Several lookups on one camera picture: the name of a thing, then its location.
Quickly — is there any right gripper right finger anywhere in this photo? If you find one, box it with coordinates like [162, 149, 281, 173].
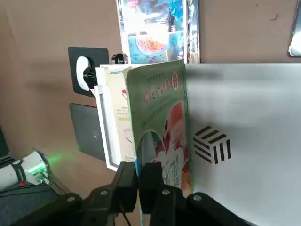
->
[141, 162, 252, 226]

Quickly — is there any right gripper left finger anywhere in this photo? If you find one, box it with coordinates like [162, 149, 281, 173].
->
[16, 161, 138, 226]

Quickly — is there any green cover book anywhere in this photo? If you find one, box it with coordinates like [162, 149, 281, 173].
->
[104, 60, 195, 198]

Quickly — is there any white adjustable book stand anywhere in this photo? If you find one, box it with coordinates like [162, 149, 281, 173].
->
[82, 53, 301, 226]

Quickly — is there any comic book with pink letter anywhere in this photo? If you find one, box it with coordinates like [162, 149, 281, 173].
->
[116, 0, 188, 65]

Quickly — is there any grey closed laptop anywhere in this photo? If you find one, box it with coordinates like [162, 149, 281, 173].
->
[69, 103, 106, 163]

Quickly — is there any white computer mouse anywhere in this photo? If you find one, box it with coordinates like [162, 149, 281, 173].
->
[75, 56, 97, 92]

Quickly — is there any black mouse pad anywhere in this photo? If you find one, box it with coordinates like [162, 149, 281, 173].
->
[68, 47, 110, 97]

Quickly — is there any black left base cable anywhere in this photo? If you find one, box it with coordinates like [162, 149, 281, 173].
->
[0, 174, 68, 197]

